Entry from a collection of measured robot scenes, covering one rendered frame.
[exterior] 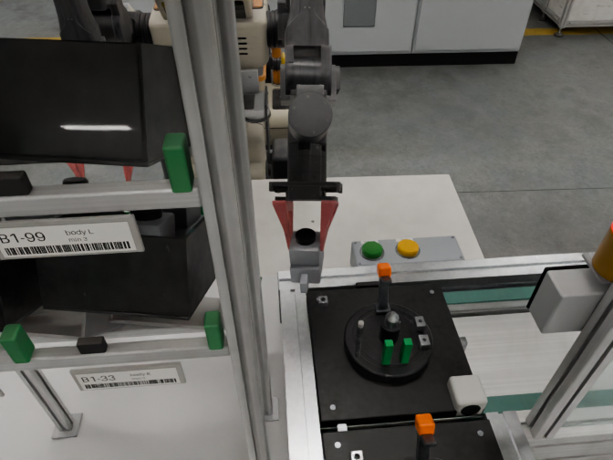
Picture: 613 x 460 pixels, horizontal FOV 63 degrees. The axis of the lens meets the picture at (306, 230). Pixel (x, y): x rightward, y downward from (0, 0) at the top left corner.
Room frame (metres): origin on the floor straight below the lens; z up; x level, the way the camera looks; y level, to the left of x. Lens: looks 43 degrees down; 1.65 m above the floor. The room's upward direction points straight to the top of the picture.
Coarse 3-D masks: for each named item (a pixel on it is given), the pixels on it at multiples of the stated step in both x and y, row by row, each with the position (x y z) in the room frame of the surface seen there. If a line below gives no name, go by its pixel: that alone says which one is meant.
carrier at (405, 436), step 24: (336, 432) 0.32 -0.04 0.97; (360, 432) 0.32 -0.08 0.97; (384, 432) 0.32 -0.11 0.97; (408, 432) 0.32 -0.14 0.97; (456, 432) 0.32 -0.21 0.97; (480, 432) 0.31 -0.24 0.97; (336, 456) 0.28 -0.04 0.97; (384, 456) 0.28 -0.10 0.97; (408, 456) 0.28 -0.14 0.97; (432, 456) 0.28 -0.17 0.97; (456, 456) 0.28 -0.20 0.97; (480, 456) 0.28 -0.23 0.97
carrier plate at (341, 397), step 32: (352, 288) 0.58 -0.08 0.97; (416, 288) 0.58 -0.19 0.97; (320, 320) 0.51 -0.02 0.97; (448, 320) 0.51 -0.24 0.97; (320, 352) 0.44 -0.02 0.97; (448, 352) 0.44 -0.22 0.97; (320, 384) 0.39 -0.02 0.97; (352, 384) 0.39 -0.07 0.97; (384, 384) 0.39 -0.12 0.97; (416, 384) 0.39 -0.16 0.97; (320, 416) 0.34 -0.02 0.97; (352, 416) 0.34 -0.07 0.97; (384, 416) 0.34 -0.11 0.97; (448, 416) 0.35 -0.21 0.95
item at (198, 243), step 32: (64, 256) 0.29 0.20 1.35; (96, 256) 0.29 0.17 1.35; (128, 256) 0.29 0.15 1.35; (160, 256) 0.28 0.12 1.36; (192, 256) 0.29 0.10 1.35; (64, 288) 0.28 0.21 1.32; (96, 288) 0.27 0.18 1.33; (128, 288) 0.27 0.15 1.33; (160, 288) 0.27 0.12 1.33; (192, 288) 0.28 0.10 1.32
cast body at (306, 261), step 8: (296, 232) 0.53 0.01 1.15; (304, 232) 0.53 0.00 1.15; (312, 232) 0.53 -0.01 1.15; (296, 240) 0.52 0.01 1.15; (304, 240) 0.51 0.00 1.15; (312, 240) 0.51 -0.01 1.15; (296, 248) 0.50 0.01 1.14; (304, 248) 0.50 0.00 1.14; (312, 248) 0.50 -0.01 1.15; (296, 256) 0.50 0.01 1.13; (304, 256) 0.50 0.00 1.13; (312, 256) 0.50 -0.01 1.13; (320, 256) 0.51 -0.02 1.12; (296, 264) 0.50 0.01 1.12; (304, 264) 0.50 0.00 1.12; (312, 264) 0.49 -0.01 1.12; (320, 264) 0.50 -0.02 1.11; (296, 272) 0.49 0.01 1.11; (304, 272) 0.49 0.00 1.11; (312, 272) 0.49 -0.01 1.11; (320, 272) 0.50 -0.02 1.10; (296, 280) 0.49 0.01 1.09; (304, 280) 0.48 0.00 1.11; (312, 280) 0.49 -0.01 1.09; (304, 288) 0.47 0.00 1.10
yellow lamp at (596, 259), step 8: (608, 232) 0.37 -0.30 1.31; (608, 240) 0.36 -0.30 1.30; (600, 248) 0.36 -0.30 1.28; (608, 248) 0.35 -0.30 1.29; (600, 256) 0.36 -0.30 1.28; (608, 256) 0.35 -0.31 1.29; (592, 264) 0.36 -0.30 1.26; (600, 264) 0.35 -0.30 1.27; (608, 264) 0.35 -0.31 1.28; (600, 272) 0.35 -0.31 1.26; (608, 272) 0.34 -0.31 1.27; (608, 280) 0.34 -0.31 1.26
